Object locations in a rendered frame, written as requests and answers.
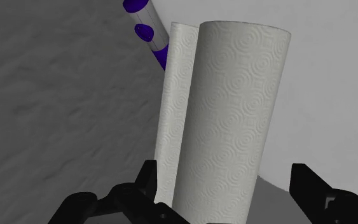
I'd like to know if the white paper towel roll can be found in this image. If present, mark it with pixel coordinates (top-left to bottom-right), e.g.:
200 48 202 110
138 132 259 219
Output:
153 20 292 224

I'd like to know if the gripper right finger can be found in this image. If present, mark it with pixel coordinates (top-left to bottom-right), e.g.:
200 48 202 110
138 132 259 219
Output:
289 162 358 224

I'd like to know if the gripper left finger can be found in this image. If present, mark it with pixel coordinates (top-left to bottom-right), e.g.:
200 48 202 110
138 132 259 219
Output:
48 159 189 224

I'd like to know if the purple and clear lava lamp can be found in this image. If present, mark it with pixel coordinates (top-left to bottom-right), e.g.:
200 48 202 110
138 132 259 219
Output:
122 0 170 72

